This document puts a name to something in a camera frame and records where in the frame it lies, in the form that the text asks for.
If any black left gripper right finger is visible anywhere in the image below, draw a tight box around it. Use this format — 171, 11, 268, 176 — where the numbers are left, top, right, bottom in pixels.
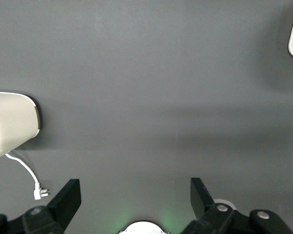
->
180, 177, 293, 234

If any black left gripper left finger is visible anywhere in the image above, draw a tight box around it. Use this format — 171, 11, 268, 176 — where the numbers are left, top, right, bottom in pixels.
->
0, 178, 82, 234

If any white toaster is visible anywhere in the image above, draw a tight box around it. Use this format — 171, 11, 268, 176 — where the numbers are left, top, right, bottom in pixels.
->
0, 91, 42, 161

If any white toaster power cable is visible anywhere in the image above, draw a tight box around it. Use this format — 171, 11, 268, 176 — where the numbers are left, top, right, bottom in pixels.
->
4, 153, 50, 201

